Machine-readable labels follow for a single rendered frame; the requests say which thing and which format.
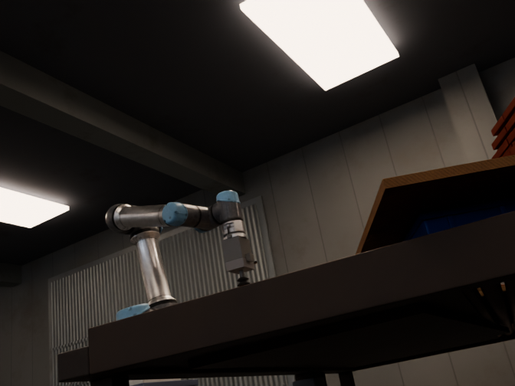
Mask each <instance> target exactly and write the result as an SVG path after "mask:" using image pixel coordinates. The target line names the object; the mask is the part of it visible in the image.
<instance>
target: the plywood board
mask: <svg viewBox="0 0 515 386"><path fill-rule="evenodd" d="M514 196H515V155H509V156H504V157H500V158H496V159H488V160H484V161H479V162H472V163H467V164H463V165H455V166H451V167H446V168H438V169H434V170H429V171H425V172H417V173H413V174H408V175H400V176H396V177H391V178H384V179H383V180H382V183H381V185H380V187H379V191H378V193H377V195H376V199H375V202H374V204H373V206H372V210H371V212H370V215H369V219H368V221H367V223H366V227H365V230H364V232H363V234H362V238H361V241H360V242H359V246H358V249H357V251H356V254H360V253H363V252H366V251H370V250H375V249H377V248H380V247H385V246H388V245H391V244H397V243H399V242H403V240H404V239H405V237H406V235H407V233H408V232H409V231H410V229H411V227H412V225H413V224H414V223H415V221H416V219H417V217H418V216H419V215H420V214H422V213H426V212H431V211H439V210H443V209H447V208H455V207H460V206H464V205H469V204H476V203H481V202H485V201H493V200H497V199H502V198H509V197H514Z"/></svg>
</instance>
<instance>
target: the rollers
mask: <svg viewBox="0 0 515 386"><path fill-rule="evenodd" d="M504 284H505V287H506V291H507V298H508V302H509V306H510V312H511V316H512V320H513V327H512V325H511V322H510V317H509V314H508V311H507V305H506V302H505V299H504V294H503V290H502V287H501V284H500V283H497V284H493V285H489V286H484V287H481V290H482V292H483V294H484V296H485V298H486V299H487V301H488V303H489V305H490V307H491V309H492V311H493V312H494V315H495V316H496V318H497V321H498V322H499V324H500V325H503V326H506V327H508V328H509V330H510V333H507V334H505V335H511V334H512V333H513V330H514V331H515V280H510V281H506V282H504ZM463 294H464V295H465V296H466V297H467V298H468V299H469V301H470V302H471V304H472V305H473V306H474V308H475V309H476V310H477V311H478V312H479V313H480V314H481V316H482V317H483V318H484V320H485V321H488V322H492V323H495V324H497V322H496V321H495V319H494V317H493V316H492V314H491V312H490V310H489V309H488V307H487V305H486V303H485V301H484V300H483V298H482V297H481V295H480V293H479V292H478V290H477V289H471V290H467V291H464V292H463Z"/></svg>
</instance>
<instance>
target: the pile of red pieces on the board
mask: <svg viewBox="0 0 515 386"><path fill-rule="evenodd" d="M491 132H492V135H493V136H497V138H496V139H495V140H494V142H493V143H492V144H491V145H492V147H493V150H497V149H498V150H497V152H496V153H495V154H494V156H493V157H492V159H496V158H500V157H504V156H509V155H515V97H514V98H513V100H512V101H511V102H510V104H509V106H508V107H507V108H506V109H505V111H504V113H503V115H502V116H501V118H499V120H498V121H497V123H496V124H495V126H494V127H493V129H492V130H491Z"/></svg>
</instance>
